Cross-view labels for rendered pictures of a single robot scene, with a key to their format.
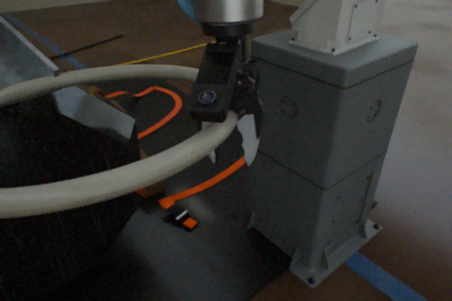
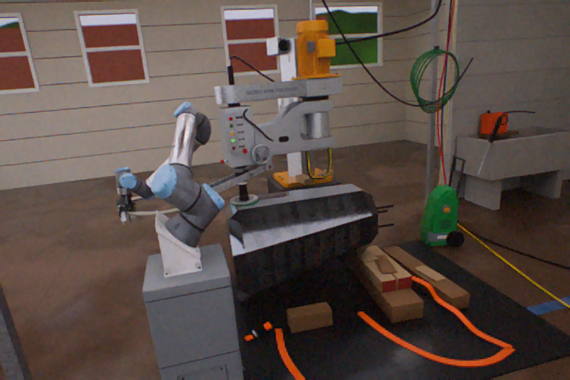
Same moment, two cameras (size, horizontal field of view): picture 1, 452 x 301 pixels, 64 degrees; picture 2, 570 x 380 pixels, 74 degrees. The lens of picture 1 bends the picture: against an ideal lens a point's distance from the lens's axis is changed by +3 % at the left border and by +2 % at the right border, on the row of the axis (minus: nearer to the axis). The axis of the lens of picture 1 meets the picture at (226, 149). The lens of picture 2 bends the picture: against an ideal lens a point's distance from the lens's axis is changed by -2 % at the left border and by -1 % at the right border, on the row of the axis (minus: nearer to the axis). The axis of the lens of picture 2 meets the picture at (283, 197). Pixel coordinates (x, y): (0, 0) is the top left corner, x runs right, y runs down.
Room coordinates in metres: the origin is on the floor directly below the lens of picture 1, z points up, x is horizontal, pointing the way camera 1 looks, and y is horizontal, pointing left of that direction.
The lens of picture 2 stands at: (2.44, -1.71, 1.69)
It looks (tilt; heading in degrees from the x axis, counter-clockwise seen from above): 17 degrees down; 116
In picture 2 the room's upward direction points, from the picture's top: 4 degrees counter-clockwise
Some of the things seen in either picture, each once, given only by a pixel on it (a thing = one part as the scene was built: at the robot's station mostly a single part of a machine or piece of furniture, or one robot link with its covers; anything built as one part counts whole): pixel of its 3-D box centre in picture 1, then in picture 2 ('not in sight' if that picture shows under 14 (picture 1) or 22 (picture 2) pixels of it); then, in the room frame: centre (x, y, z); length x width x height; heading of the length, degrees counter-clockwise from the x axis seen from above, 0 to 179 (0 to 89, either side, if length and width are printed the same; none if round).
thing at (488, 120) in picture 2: not in sight; (497, 122); (2.88, 3.91, 1.00); 0.50 x 0.22 x 0.33; 40
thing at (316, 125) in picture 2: not in sight; (316, 124); (1.40, 1.18, 1.34); 0.19 x 0.19 x 0.20
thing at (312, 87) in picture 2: not in sight; (278, 92); (1.19, 0.96, 1.62); 0.96 x 0.25 x 0.17; 47
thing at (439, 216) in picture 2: not in sight; (441, 201); (2.31, 2.19, 0.43); 0.35 x 0.35 x 0.87; 24
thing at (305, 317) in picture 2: (140, 170); (309, 316); (1.54, 0.45, 0.07); 0.30 x 0.12 x 0.12; 37
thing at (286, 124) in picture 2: not in sight; (287, 133); (1.23, 0.98, 1.30); 0.74 x 0.23 x 0.49; 47
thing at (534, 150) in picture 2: not in sight; (513, 166); (3.11, 3.82, 0.43); 1.30 x 0.62 x 0.86; 40
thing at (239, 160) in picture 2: not in sight; (248, 136); (1.01, 0.76, 1.32); 0.36 x 0.22 x 0.45; 47
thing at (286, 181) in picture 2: not in sight; (302, 176); (1.02, 1.71, 0.76); 0.49 x 0.49 x 0.05; 39
